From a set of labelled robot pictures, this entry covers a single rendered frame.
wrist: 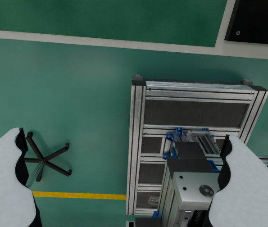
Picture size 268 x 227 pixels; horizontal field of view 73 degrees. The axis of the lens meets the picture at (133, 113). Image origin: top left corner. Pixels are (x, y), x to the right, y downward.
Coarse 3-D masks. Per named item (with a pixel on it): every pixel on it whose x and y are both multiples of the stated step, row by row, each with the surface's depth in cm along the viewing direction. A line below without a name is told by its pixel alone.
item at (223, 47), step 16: (224, 16) 45; (0, 32) 46; (16, 32) 46; (224, 32) 47; (128, 48) 49; (144, 48) 49; (160, 48) 49; (176, 48) 49; (192, 48) 49; (208, 48) 49; (224, 48) 49; (240, 48) 49; (256, 48) 49
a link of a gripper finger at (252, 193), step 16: (224, 144) 11; (240, 144) 10; (224, 160) 9; (240, 160) 9; (256, 160) 9; (224, 176) 9; (240, 176) 8; (256, 176) 8; (224, 192) 7; (240, 192) 7; (256, 192) 7; (224, 208) 7; (240, 208) 7; (256, 208) 7; (208, 224) 6; (224, 224) 6; (240, 224) 6; (256, 224) 6
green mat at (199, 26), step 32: (0, 0) 43; (32, 0) 43; (64, 0) 43; (96, 0) 43; (128, 0) 43; (160, 0) 43; (192, 0) 44; (224, 0) 44; (32, 32) 46; (64, 32) 46; (96, 32) 46; (128, 32) 47; (160, 32) 47; (192, 32) 47
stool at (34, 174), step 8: (32, 144) 147; (40, 152) 154; (56, 152) 152; (32, 160) 156; (40, 160) 156; (48, 160) 156; (40, 168) 149; (56, 168) 161; (32, 176) 140; (40, 176) 165
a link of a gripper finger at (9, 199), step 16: (16, 128) 10; (0, 144) 9; (16, 144) 10; (0, 160) 8; (16, 160) 8; (0, 176) 7; (16, 176) 8; (0, 192) 7; (16, 192) 7; (0, 208) 6; (16, 208) 6; (32, 208) 6; (0, 224) 6; (16, 224) 6; (32, 224) 6
